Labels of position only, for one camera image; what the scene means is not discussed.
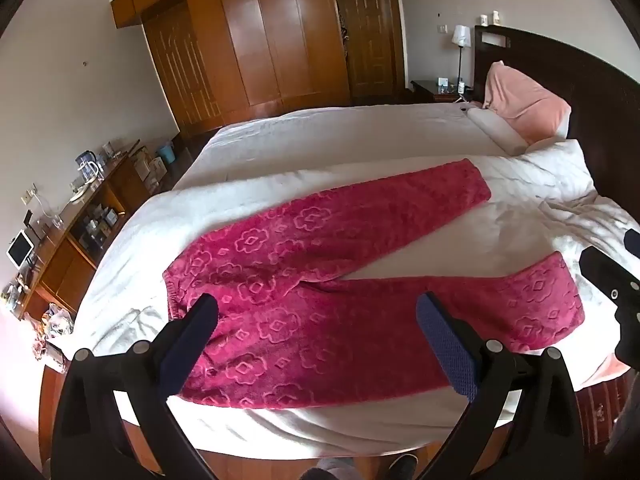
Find bed with white sheet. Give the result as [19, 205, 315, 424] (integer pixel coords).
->
[72, 101, 640, 458]

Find pink pillow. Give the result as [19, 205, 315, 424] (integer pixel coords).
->
[482, 61, 572, 145]

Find white roll pillow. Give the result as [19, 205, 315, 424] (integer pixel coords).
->
[467, 107, 528, 156]

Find brown wooden door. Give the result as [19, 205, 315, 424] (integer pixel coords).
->
[331, 0, 405, 101]

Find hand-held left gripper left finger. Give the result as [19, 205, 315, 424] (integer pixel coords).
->
[50, 292, 221, 480]

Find white tablet screen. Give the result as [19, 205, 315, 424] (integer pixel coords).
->
[6, 230, 36, 266]

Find white duvet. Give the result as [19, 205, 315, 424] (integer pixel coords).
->
[172, 137, 640, 361]

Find wooden sideboard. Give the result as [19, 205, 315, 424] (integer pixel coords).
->
[10, 140, 171, 321]

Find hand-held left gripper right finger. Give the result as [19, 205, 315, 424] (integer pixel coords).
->
[416, 291, 586, 480]

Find dark wooden nightstand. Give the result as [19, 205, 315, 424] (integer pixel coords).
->
[411, 79, 483, 106]

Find pink fleece pants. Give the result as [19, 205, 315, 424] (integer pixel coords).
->
[162, 158, 586, 408]

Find dark grey shoe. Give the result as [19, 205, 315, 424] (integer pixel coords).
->
[305, 455, 361, 480]
[387, 454, 418, 480]

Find white cardboard box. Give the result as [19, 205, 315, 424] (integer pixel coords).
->
[132, 147, 166, 181]

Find brown wooden wardrobe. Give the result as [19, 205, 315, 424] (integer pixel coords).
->
[110, 0, 351, 138]

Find dark wooden headboard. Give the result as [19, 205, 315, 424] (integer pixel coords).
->
[472, 25, 640, 241]

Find white shade table lamp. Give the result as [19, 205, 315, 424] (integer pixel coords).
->
[451, 25, 472, 96]

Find pile of plastic bags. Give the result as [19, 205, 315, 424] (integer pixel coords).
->
[35, 305, 76, 371]

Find clear electric kettle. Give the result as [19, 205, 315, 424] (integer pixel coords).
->
[75, 151, 103, 181]

